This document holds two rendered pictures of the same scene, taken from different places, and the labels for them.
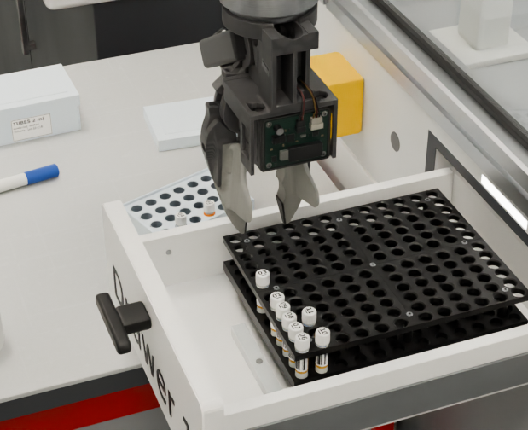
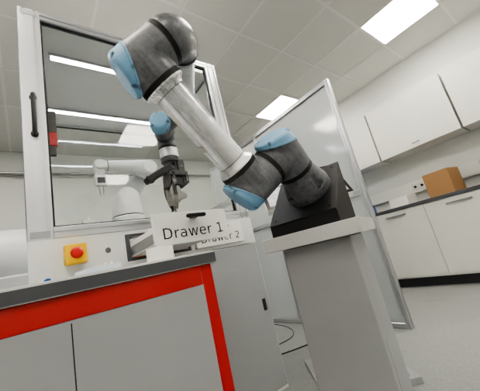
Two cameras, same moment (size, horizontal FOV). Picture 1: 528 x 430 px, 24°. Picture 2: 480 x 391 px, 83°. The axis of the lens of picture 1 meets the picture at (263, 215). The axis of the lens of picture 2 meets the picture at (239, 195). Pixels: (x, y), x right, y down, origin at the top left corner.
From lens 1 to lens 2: 165 cm
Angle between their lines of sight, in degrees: 112
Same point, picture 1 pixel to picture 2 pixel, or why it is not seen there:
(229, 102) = (177, 173)
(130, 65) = not seen: outside the picture
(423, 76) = (119, 223)
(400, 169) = (113, 255)
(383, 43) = (95, 226)
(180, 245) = not seen: hidden behind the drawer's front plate
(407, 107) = (112, 237)
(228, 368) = not seen: hidden behind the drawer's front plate
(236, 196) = (181, 195)
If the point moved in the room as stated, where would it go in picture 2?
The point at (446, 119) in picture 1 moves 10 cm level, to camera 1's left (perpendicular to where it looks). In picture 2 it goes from (132, 226) to (129, 221)
